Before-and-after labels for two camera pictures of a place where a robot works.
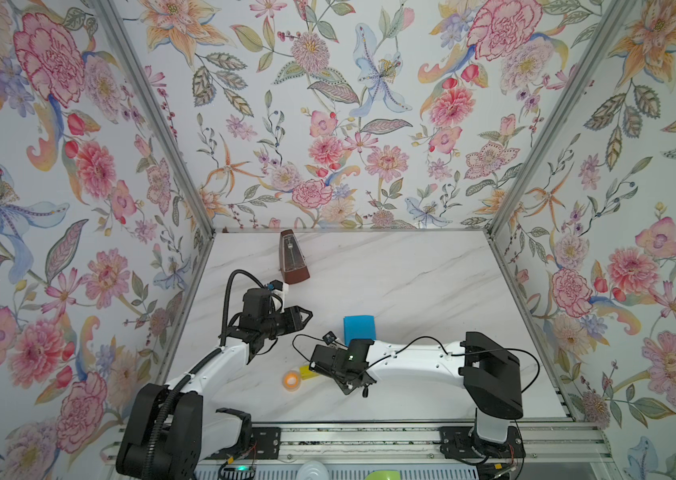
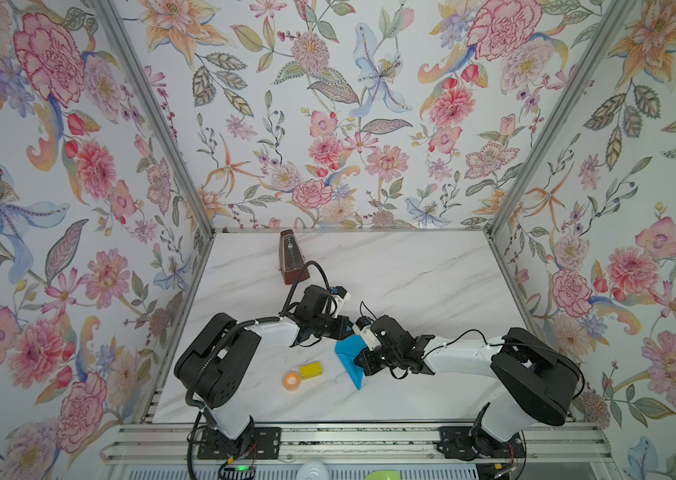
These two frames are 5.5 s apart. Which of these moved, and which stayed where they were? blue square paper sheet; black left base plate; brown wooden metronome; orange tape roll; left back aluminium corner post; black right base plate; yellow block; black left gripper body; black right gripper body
Moved: black right gripper body; black left gripper body; blue square paper sheet
Stayed: black left base plate; orange tape roll; brown wooden metronome; black right base plate; yellow block; left back aluminium corner post
